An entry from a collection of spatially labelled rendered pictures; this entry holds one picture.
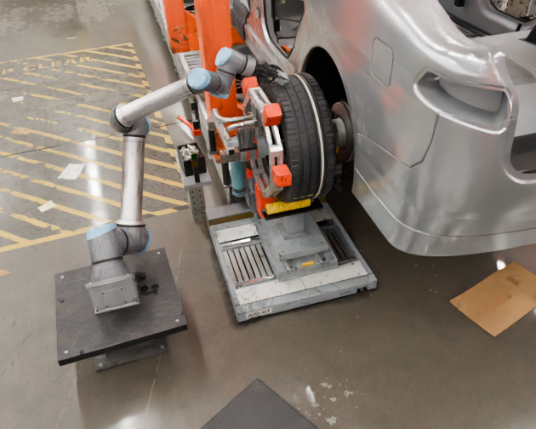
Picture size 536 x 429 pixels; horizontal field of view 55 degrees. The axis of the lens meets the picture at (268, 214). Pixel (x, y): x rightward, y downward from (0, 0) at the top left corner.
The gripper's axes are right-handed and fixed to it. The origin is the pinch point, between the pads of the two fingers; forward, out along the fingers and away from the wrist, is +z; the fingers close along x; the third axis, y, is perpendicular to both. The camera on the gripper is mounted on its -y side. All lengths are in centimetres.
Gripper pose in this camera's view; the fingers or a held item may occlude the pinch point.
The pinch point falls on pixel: (286, 78)
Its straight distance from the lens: 261.4
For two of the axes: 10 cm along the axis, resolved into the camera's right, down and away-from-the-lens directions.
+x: 4.4, -7.6, -4.8
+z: 8.5, 1.8, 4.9
